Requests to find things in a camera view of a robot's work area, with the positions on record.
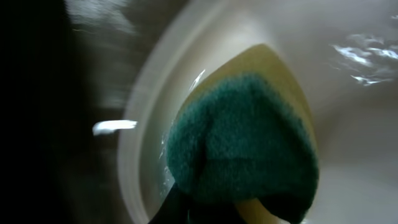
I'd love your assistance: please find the white plate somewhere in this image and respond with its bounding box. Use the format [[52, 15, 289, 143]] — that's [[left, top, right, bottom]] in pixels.
[[118, 0, 397, 223]]

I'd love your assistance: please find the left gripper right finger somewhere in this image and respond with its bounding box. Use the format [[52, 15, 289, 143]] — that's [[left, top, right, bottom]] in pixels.
[[259, 194, 307, 224]]

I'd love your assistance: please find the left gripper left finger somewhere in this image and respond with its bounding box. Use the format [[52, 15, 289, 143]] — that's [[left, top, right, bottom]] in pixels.
[[149, 184, 246, 224]]

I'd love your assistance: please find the green yellow sponge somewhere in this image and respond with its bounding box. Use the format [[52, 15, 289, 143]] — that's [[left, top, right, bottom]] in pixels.
[[166, 44, 319, 223]]

